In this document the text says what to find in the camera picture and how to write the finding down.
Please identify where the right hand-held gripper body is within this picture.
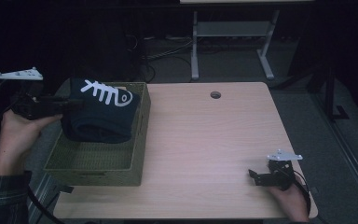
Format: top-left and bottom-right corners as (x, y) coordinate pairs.
(256, 148), (304, 191)

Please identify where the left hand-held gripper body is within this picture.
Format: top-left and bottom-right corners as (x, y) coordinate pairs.
(0, 66), (71, 121)

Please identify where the dark navy shirt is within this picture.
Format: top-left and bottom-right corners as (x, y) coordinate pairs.
(60, 77), (142, 145)

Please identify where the green woven basket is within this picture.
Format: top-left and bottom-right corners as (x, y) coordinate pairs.
(43, 81), (152, 188)

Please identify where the person's right hand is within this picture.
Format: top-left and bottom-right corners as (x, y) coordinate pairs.
(265, 176), (310, 223)

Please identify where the person's left hand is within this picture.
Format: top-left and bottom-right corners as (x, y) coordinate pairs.
(0, 108), (64, 177)

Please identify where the black tape strip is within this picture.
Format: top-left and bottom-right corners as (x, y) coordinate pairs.
(53, 183), (75, 195)

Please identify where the black metal stand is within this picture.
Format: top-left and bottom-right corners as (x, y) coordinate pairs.
(307, 60), (351, 123)

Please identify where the white metal stand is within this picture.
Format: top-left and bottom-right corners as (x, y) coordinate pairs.
(190, 8), (281, 81)

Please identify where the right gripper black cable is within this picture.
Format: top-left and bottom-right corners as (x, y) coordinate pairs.
(293, 175), (312, 217)

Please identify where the metal floor rail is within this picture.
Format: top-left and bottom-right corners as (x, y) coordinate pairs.
(310, 91), (358, 217)
(24, 173), (61, 224)

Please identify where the bundle of floor cables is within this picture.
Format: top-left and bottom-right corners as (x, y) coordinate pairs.
(125, 33), (194, 82)

